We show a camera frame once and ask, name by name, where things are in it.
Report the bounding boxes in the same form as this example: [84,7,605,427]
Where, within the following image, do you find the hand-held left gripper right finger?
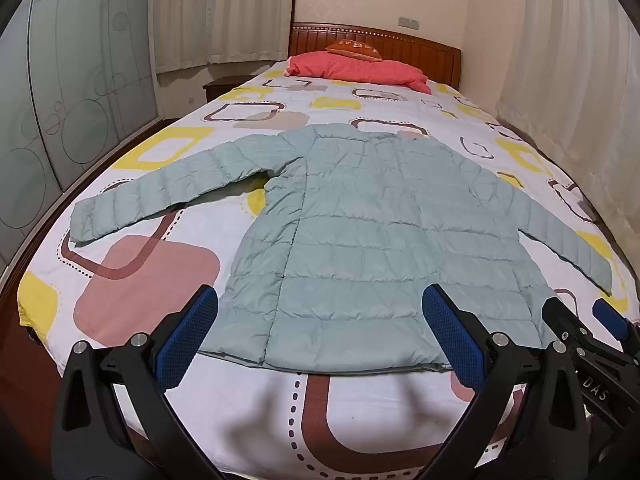
[421,283,608,480]

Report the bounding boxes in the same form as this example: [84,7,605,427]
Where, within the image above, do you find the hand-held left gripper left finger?
[52,284,236,480]

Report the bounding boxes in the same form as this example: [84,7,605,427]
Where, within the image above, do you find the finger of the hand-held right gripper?
[542,296,603,363]
[593,298,640,361]

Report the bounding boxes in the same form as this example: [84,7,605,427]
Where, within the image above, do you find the light green puffer jacket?
[69,124,614,372]

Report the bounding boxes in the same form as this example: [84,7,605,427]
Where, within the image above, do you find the patterned white bed sheet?
[17,57,631,476]

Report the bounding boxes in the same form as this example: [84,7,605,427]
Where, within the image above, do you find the long cream curtain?
[495,0,640,241]

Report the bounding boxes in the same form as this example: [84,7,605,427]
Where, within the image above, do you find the dark wooden nightstand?
[202,76,251,103]

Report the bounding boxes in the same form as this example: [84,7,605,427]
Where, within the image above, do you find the frosted glass wardrobe doors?
[0,0,161,271]

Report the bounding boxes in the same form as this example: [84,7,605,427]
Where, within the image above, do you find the wooden headboard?
[288,22,462,90]

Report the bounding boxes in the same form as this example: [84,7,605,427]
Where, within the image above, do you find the pink pillow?
[285,51,432,95]

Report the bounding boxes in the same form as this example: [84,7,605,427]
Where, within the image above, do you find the orange cushion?
[325,37,383,62]

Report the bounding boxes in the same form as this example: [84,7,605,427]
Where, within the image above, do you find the cream curtain beside nightstand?
[149,0,300,76]

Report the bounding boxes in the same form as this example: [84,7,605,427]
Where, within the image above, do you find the wooden bed frame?
[0,117,176,413]

